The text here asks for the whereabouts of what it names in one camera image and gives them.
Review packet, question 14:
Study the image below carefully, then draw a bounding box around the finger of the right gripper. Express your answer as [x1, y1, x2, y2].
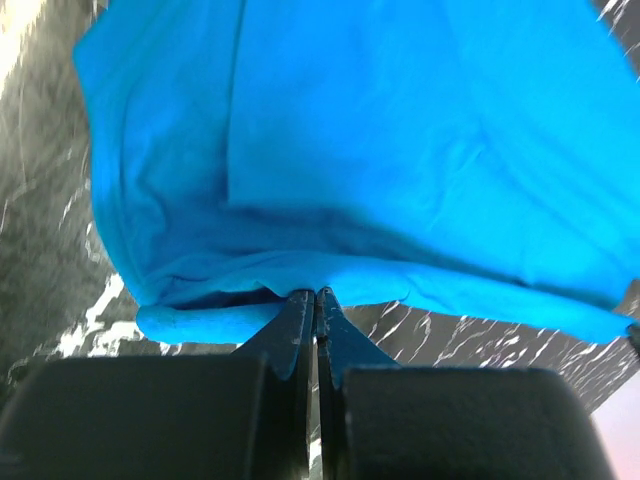
[627, 323, 640, 357]

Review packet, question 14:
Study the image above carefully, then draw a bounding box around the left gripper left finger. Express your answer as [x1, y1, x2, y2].
[1, 291, 315, 479]

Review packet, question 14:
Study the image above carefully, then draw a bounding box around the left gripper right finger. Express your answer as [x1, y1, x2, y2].
[315, 288, 613, 479]

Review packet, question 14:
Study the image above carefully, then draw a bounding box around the blue t shirt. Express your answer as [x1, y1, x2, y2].
[73, 1, 639, 344]

